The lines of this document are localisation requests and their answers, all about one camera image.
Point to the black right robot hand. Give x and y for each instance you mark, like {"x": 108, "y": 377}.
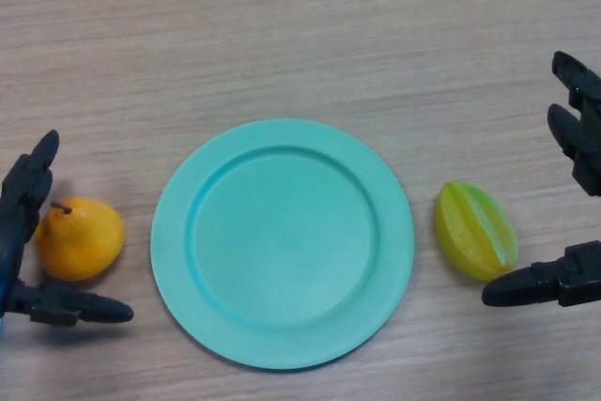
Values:
{"x": 582, "y": 279}

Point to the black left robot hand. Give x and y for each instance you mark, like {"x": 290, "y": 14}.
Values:
{"x": 19, "y": 213}

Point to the yellow pear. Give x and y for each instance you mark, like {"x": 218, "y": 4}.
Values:
{"x": 82, "y": 241}

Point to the green round plate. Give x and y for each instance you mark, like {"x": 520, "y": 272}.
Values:
{"x": 282, "y": 243}

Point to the yellow-green starfruit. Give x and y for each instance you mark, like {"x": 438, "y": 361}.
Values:
{"x": 472, "y": 232}

